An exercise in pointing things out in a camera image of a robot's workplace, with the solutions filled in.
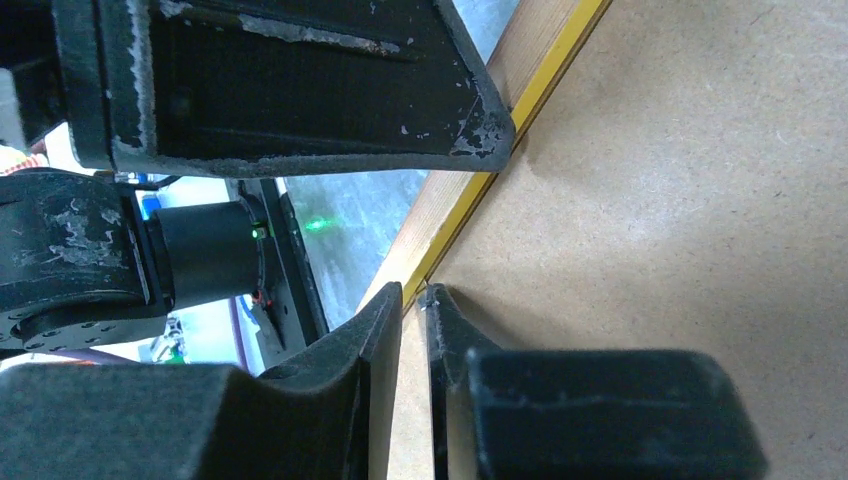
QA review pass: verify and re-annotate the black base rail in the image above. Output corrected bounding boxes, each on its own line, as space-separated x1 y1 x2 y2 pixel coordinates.
227 179 329 357

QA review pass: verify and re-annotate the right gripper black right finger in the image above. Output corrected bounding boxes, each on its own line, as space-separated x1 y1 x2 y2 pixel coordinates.
419 284 768 479

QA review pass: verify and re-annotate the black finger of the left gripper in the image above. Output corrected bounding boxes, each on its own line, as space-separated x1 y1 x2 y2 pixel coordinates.
51 1 516 178

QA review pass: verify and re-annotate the yellow wooden picture frame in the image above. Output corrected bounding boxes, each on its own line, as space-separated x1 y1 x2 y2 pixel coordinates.
362 0 610 309

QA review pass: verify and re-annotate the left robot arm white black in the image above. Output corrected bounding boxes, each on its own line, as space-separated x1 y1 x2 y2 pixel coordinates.
1 1 516 358

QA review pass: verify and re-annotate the brown frame backing board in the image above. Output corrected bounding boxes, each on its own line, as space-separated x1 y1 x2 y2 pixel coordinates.
387 0 848 480

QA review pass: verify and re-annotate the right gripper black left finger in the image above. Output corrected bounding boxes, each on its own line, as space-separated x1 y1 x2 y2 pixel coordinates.
1 282 403 479

